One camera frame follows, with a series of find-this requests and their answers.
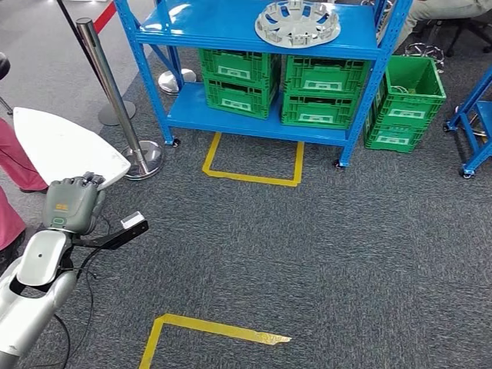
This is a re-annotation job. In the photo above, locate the chrome base stool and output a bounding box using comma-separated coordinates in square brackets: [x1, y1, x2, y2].
[403, 42, 445, 72]

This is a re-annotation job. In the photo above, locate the red barrier belt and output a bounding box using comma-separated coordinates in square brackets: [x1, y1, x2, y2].
[93, 1, 117, 35]

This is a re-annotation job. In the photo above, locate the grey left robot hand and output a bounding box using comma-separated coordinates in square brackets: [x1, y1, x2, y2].
[42, 171, 107, 236]

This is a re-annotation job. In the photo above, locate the blue metal shelf rack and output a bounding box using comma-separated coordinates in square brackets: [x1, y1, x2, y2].
[443, 66, 492, 180]
[114, 0, 414, 169]

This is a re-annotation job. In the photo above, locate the yellow floor tape outline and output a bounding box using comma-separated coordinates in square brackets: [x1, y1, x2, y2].
[202, 132, 305, 188]

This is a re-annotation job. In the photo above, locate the black stool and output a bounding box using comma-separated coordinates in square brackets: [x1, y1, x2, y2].
[0, 52, 14, 117]

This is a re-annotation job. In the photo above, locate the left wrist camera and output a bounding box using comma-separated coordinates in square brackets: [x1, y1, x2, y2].
[72, 211, 149, 251]

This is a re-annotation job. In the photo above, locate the person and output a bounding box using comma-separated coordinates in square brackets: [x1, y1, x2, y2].
[0, 117, 49, 276]
[393, 0, 492, 51]

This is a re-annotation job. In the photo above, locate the white plastic car part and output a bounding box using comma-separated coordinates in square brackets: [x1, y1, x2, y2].
[12, 107, 132, 191]

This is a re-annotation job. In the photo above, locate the black chair base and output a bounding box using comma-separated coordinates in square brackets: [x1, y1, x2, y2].
[432, 19, 492, 56]

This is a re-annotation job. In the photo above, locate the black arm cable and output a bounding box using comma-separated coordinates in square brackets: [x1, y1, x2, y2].
[54, 244, 112, 369]

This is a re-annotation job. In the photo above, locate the grey wheel hubcap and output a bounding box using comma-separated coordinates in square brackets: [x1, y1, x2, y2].
[255, 0, 342, 50]

